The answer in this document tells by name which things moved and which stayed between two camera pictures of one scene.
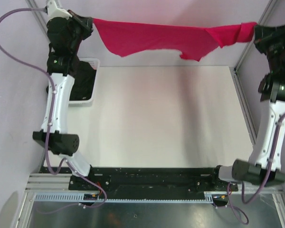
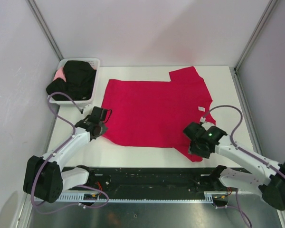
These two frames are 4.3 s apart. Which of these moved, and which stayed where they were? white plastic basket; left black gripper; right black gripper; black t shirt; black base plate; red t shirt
Moved: red t shirt; left black gripper; right black gripper
Stayed: black t shirt; black base plate; white plastic basket
